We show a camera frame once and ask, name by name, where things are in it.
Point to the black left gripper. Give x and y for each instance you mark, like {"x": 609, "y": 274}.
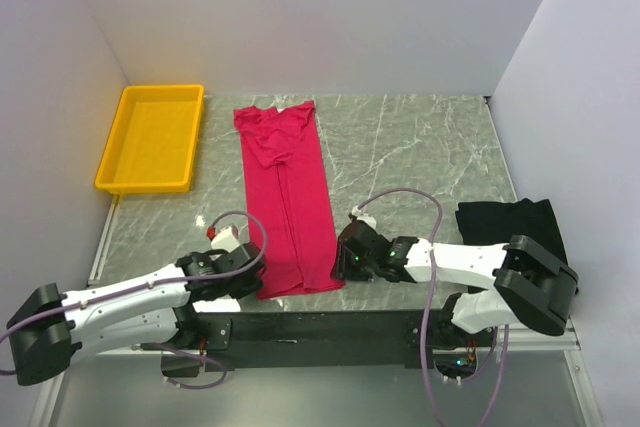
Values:
{"x": 253, "y": 283}

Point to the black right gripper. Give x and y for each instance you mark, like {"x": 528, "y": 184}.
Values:
{"x": 343, "y": 269}

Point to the red t shirt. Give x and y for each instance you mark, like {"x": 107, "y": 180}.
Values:
{"x": 286, "y": 189}

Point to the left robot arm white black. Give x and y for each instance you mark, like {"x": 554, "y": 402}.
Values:
{"x": 52, "y": 330}

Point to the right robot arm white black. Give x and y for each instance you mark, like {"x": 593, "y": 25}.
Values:
{"x": 519, "y": 282}

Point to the folded black t shirt stack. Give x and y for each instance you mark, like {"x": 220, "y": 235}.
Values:
{"x": 488, "y": 222}

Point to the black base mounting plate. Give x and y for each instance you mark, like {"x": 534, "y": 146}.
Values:
{"x": 304, "y": 339}

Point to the yellow plastic tray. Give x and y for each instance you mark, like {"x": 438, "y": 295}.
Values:
{"x": 152, "y": 141}

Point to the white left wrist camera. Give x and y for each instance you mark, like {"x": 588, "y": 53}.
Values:
{"x": 226, "y": 238}

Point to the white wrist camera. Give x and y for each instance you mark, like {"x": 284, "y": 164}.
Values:
{"x": 358, "y": 214}
{"x": 226, "y": 238}

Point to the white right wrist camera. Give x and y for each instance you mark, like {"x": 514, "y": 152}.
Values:
{"x": 358, "y": 214}

